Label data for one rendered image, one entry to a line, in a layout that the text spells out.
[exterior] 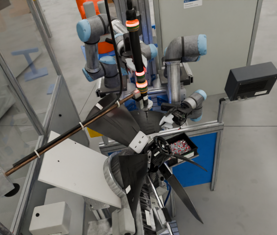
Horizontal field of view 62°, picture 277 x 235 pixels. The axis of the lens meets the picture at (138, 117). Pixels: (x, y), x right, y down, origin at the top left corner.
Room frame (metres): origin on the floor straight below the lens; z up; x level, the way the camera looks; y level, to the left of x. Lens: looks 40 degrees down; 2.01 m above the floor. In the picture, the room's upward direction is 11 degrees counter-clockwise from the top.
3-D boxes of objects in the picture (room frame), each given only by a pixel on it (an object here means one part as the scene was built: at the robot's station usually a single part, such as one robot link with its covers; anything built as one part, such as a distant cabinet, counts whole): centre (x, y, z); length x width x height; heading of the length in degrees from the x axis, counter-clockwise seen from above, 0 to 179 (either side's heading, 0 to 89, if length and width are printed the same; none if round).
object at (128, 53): (0.93, -0.02, 1.57); 0.12 x 0.08 x 0.09; 10
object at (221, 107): (1.17, -0.57, 0.96); 0.03 x 0.03 x 0.20; 0
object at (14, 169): (0.63, 0.21, 1.49); 0.54 x 0.01 x 0.01; 125
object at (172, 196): (0.99, -0.15, 0.40); 0.03 x 0.03 x 0.80; 15
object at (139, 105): (0.80, -0.03, 1.45); 0.09 x 0.07 x 0.10; 125
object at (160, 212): (0.46, -0.03, 1.08); 0.07 x 0.04 x 0.06; 11
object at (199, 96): (1.07, -0.36, 1.17); 0.11 x 0.08 x 0.09; 127
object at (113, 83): (1.66, 0.15, 1.09); 0.15 x 0.15 x 0.10
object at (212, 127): (1.17, -0.14, 0.82); 0.90 x 0.04 x 0.08; 90
